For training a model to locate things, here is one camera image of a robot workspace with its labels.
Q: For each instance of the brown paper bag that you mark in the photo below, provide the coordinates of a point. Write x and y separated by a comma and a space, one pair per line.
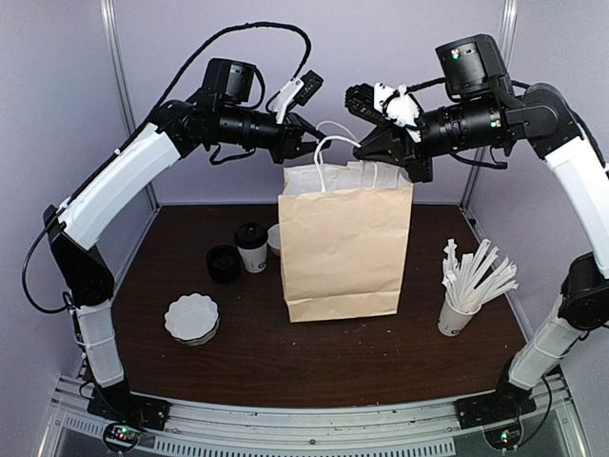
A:
344, 236

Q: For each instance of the single white paper cup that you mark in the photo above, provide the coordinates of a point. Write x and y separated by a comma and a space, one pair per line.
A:
254, 259

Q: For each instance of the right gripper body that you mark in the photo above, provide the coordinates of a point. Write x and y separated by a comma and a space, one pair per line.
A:
421, 168

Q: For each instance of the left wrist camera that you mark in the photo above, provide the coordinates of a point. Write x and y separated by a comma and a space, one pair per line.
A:
296, 92

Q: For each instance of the white round bowl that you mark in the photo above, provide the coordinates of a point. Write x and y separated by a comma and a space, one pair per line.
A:
274, 239

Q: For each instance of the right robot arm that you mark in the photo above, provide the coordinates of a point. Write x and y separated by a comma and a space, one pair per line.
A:
485, 112

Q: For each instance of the paper cup holding straws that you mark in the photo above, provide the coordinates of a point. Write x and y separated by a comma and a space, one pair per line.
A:
455, 314

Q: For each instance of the stack of black lids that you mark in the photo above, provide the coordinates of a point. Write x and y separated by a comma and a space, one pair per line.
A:
223, 264

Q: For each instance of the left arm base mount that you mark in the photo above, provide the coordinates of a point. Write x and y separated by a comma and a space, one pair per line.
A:
130, 415

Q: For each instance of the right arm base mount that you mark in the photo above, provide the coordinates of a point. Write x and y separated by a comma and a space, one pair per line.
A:
498, 413

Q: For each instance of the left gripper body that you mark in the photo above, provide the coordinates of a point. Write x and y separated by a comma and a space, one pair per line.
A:
281, 149

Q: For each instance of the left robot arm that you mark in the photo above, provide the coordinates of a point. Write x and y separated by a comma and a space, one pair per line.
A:
217, 117

